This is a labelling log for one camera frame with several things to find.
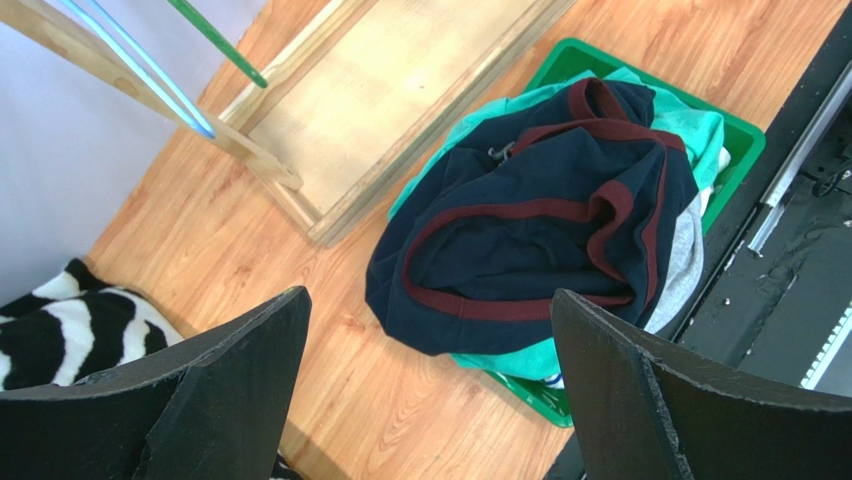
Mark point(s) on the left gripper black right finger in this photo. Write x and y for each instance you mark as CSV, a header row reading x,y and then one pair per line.
x,y
646,408

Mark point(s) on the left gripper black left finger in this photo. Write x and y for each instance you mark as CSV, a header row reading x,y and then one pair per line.
x,y
213,406

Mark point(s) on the grey tank top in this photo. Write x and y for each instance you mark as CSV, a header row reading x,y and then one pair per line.
x,y
685,264

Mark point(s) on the navy maroon tank top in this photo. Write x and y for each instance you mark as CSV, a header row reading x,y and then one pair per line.
x,y
578,192

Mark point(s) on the white tank top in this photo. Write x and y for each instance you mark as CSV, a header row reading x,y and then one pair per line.
x,y
719,173

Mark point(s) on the green tank top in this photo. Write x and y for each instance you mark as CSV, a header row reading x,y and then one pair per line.
x,y
702,133

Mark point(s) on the green plastic hanger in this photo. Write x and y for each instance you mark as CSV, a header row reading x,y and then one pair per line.
x,y
216,38

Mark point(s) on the light blue wire hanger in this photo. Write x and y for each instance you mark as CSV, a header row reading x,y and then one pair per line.
x,y
141,64

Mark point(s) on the zebra print blanket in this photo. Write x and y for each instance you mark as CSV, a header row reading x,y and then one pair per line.
x,y
75,325

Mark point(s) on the green plastic tray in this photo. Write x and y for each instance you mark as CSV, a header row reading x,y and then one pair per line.
x,y
745,142

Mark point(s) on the wooden clothes rack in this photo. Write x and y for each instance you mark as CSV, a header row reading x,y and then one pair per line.
x,y
353,100

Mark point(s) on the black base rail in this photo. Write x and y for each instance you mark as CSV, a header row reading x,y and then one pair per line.
x,y
775,298

